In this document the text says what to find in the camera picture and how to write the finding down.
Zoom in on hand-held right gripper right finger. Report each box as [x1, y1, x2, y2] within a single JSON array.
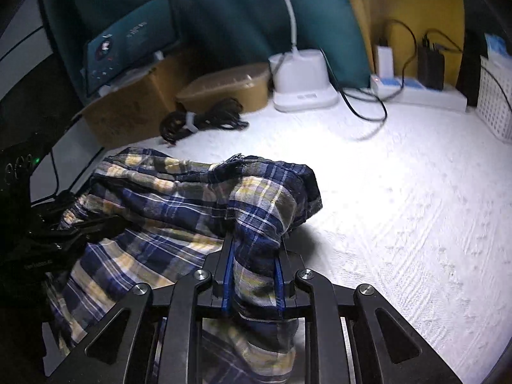
[[274, 245, 462, 384]]

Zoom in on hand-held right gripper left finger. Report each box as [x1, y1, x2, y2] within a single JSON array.
[[46, 235, 236, 384]]

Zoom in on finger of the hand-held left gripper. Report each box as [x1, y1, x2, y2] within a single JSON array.
[[44, 214, 125, 249]]

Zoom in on plaid pants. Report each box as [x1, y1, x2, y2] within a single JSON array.
[[46, 147, 324, 384]]

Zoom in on black mesh chair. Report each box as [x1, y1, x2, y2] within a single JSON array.
[[0, 0, 86, 148]]

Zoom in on cardboard box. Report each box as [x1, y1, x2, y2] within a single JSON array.
[[80, 50, 193, 148]]

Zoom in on white quilted table cover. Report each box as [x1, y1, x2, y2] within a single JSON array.
[[52, 100, 512, 384]]

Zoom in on brown lidded container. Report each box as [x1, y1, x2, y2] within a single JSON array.
[[176, 63, 273, 115]]

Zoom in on tablet with teal screen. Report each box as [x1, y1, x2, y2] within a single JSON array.
[[82, 0, 180, 99]]

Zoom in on white desk lamp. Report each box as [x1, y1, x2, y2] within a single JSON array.
[[268, 0, 340, 113]]

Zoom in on white power strip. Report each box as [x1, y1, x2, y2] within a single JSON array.
[[360, 75, 468, 113]]

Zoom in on white charger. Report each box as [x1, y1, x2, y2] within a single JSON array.
[[376, 39, 395, 78]]

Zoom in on teal curtain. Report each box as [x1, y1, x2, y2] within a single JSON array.
[[40, 0, 371, 107]]

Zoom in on black charger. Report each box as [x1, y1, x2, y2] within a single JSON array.
[[417, 36, 445, 91]]

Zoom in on white plastic basket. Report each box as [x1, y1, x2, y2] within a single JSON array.
[[476, 54, 512, 145]]

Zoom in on yellow curtain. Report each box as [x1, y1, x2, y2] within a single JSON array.
[[334, 0, 467, 89]]

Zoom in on blue plastic packet bundle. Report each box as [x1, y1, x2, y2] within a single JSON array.
[[484, 34, 510, 62]]

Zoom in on coiled black cable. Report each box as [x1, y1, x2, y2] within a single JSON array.
[[159, 98, 249, 147]]

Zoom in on black lamp power cable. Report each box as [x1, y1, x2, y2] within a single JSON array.
[[320, 18, 419, 123]]

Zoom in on thin black charging cable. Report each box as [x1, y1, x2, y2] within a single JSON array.
[[424, 29, 512, 129]]

